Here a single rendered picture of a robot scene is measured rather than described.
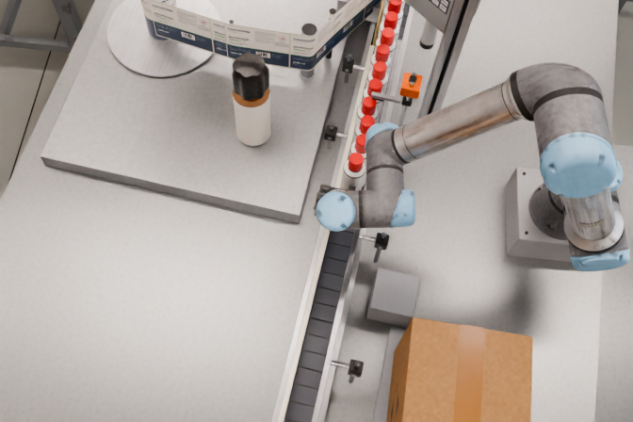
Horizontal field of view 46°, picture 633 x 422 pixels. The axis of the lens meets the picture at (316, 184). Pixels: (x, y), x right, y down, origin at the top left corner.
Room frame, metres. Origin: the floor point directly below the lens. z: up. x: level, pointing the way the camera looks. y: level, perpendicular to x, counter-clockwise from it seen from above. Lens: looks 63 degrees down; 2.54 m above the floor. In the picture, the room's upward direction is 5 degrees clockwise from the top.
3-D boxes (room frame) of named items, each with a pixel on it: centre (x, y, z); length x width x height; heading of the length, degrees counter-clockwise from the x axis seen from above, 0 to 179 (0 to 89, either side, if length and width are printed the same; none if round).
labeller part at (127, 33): (1.27, 0.45, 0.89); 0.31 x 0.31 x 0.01
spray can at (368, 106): (0.97, -0.11, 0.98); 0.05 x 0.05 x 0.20
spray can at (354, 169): (0.81, -0.08, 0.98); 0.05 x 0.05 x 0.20
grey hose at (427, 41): (1.16, -0.24, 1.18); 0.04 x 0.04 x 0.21
